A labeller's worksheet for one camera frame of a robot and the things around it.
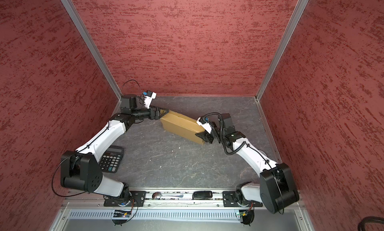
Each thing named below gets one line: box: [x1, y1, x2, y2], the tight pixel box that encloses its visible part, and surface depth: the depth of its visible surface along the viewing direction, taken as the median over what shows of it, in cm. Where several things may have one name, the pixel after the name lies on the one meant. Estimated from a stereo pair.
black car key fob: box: [192, 190, 213, 200], surface depth 76 cm
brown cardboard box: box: [160, 110, 206, 145], surface depth 81 cm
